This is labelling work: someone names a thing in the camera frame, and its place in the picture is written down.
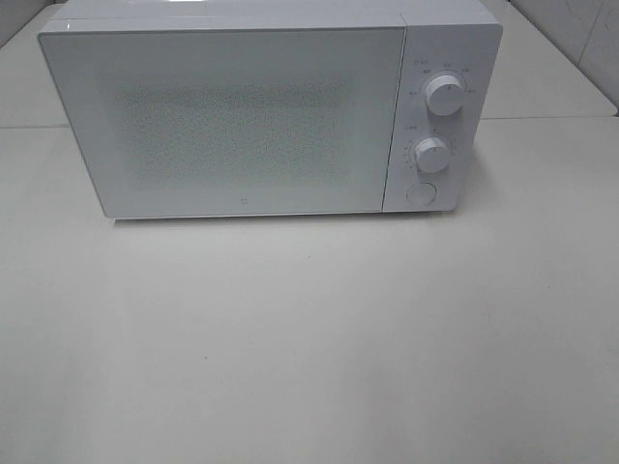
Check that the round white door button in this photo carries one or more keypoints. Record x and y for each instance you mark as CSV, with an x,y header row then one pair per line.
x,y
421,194

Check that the white timer knob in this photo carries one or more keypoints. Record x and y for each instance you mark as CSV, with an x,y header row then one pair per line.
x,y
432,155

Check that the white microwave door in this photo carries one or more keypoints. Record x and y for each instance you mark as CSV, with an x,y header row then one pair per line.
x,y
231,123

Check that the upper white power knob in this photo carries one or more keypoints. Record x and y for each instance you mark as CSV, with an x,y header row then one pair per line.
x,y
444,93

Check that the white microwave oven body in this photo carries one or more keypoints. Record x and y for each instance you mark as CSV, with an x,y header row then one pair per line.
x,y
460,37

